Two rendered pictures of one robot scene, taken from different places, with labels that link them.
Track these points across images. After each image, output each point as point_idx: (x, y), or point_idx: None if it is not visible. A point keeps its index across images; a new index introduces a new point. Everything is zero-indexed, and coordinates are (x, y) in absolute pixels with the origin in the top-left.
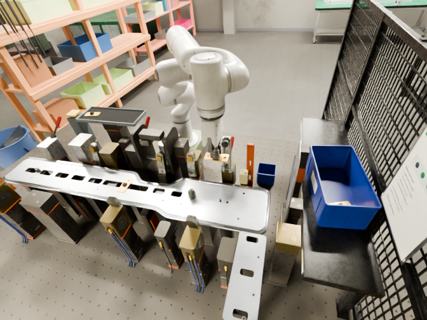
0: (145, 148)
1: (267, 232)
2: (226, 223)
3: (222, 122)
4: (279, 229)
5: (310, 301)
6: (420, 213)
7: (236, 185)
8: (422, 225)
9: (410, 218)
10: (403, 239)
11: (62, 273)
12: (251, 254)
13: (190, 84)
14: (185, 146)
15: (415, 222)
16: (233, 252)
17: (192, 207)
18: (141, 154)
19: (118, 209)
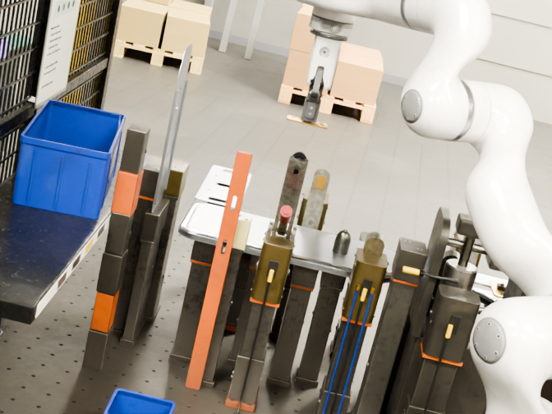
0: (511, 296)
1: (149, 356)
2: (262, 217)
3: (310, 63)
4: (182, 167)
5: (91, 287)
6: (68, 30)
7: (251, 245)
8: (71, 34)
9: (63, 49)
10: (62, 74)
11: None
12: (219, 192)
13: (505, 301)
14: (398, 246)
15: (66, 43)
16: (244, 207)
17: (331, 241)
18: (508, 287)
19: (461, 236)
